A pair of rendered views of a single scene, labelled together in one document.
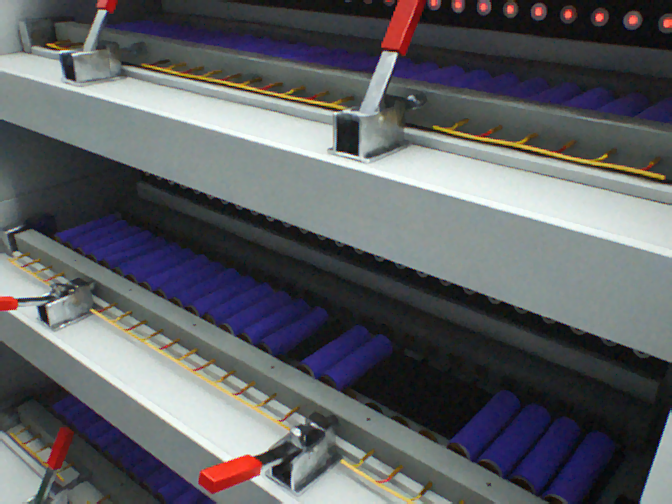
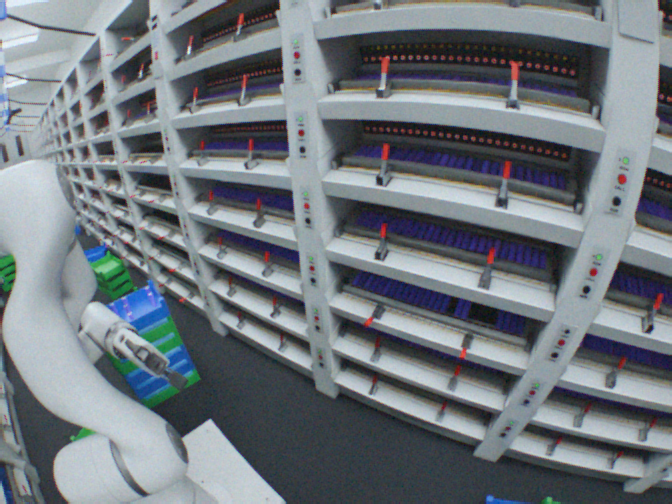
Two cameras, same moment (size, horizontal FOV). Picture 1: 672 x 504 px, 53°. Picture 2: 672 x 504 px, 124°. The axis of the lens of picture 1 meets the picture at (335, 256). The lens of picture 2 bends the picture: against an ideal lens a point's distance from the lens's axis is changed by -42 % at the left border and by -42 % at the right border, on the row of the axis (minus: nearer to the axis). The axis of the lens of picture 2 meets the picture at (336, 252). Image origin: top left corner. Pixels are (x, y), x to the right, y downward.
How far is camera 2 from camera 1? 0.53 m
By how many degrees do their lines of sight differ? 16
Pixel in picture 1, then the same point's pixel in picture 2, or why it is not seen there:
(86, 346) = (392, 323)
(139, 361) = (410, 324)
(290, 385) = (458, 324)
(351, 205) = (484, 298)
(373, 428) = (481, 330)
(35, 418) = (354, 331)
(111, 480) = (390, 344)
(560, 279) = (530, 311)
